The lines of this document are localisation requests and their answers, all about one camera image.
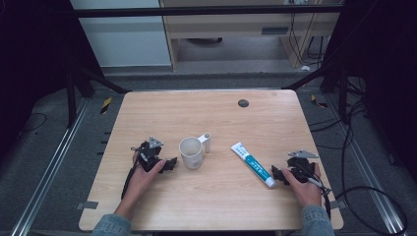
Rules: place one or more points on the person's right hand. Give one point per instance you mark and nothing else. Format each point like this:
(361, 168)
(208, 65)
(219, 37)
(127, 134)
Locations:
(305, 190)

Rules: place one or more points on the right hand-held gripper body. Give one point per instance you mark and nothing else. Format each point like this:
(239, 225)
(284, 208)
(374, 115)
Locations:
(300, 164)

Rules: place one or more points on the light wooden desk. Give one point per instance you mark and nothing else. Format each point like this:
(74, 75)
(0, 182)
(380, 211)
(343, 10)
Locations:
(229, 28)

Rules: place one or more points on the white and teal toothpaste tube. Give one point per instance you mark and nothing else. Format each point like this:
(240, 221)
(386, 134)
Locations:
(254, 164)

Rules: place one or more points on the white cabinet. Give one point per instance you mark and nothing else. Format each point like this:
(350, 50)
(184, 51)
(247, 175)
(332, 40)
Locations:
(124, 39)

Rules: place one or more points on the person's left hand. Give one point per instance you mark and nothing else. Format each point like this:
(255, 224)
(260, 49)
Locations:
(141, 183)

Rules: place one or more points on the aluminium floor rail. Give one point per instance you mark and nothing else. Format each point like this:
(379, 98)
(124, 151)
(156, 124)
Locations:
(49, 170)
(367, 170)

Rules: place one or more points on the grey tape piece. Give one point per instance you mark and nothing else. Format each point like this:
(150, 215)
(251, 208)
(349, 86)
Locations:
(337, 205)
(87, 205)

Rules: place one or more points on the yellow and black tape strip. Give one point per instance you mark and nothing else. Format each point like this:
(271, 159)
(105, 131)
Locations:
(318, 102)
(106, 105)

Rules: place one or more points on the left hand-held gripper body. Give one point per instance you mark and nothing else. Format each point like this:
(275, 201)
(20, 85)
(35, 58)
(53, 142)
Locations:
(150, 154)

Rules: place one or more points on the black horizontal frame bar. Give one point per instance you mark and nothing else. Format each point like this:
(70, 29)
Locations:
(203, 11)

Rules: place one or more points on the black metal stand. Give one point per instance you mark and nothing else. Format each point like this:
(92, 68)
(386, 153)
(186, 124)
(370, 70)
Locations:
(82, 82)

